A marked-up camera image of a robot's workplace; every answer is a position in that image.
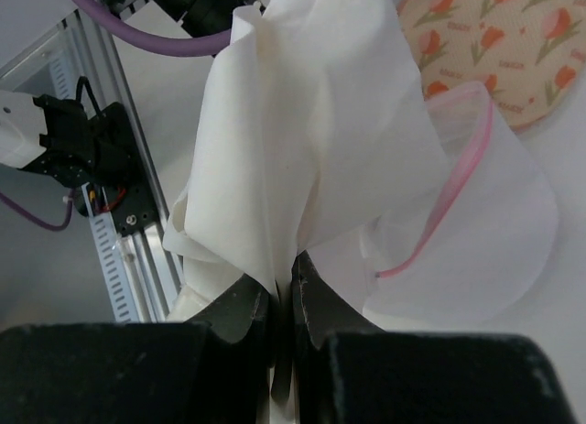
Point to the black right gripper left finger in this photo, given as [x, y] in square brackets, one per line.
[211, 368]

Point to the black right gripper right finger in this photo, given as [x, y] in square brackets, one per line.
[350, 371]

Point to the floral orange bra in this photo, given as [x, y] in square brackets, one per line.
[526, 53]

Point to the aluminium front rail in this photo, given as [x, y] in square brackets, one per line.
[82, 210]

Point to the white bra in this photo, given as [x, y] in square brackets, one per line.
[312, 123]

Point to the slotted grey cable duct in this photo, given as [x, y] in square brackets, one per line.
[113, 266]

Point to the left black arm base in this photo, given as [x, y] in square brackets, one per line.
[119, 171]

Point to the white mesh laundry bag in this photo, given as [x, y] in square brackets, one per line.
[469, 249]

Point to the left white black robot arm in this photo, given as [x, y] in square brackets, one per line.
[76, 141]

